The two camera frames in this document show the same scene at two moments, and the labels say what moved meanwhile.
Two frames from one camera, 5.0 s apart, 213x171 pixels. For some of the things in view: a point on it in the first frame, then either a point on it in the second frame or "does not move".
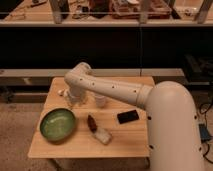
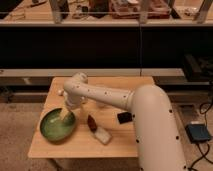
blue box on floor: x=204 y=133 does not move
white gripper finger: x=83 y=102 -> x=73 y=112
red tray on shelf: x=130 y=9 does not move
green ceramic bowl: x=57 y=124 does not move
